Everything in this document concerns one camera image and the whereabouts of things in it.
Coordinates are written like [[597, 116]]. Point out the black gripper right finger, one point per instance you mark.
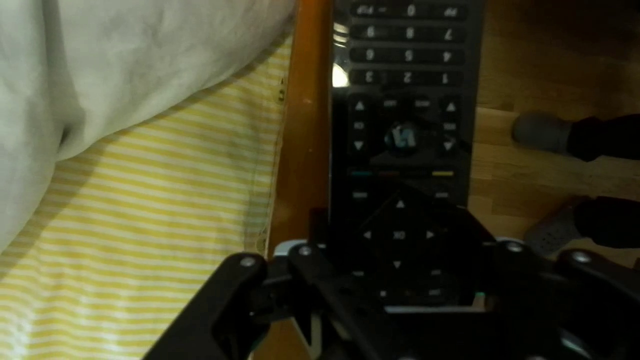
[[573, 301]]

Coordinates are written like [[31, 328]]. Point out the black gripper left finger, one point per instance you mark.
[[226, 313]]

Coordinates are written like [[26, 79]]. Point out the black remote control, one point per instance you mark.
[[406, 167]]

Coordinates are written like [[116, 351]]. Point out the wooden bed footboard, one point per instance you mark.
[[305, 133]]

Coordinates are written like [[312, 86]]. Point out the yellow striped duvet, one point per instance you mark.
[[166, 233]]

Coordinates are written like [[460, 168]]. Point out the large white pillow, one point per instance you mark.
[[120, 67]]

